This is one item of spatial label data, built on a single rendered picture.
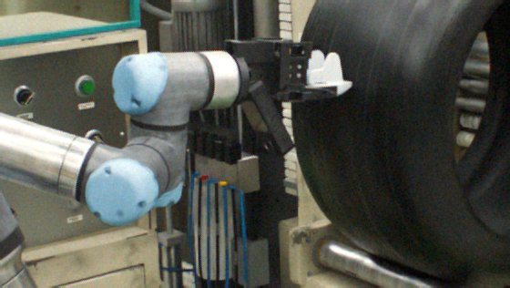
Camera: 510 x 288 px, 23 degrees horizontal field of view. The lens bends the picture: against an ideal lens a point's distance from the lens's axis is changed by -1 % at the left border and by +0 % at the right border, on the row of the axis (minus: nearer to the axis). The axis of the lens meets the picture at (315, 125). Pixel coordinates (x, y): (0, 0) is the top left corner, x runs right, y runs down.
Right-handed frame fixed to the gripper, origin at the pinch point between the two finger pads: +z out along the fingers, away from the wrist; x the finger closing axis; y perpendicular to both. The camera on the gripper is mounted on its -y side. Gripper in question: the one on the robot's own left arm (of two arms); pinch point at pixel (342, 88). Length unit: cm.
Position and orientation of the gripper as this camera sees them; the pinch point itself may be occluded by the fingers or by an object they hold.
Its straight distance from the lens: 175.3
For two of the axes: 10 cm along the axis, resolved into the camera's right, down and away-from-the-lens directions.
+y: 0.4, -9.9, -1.5
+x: -6.2, -1.4, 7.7
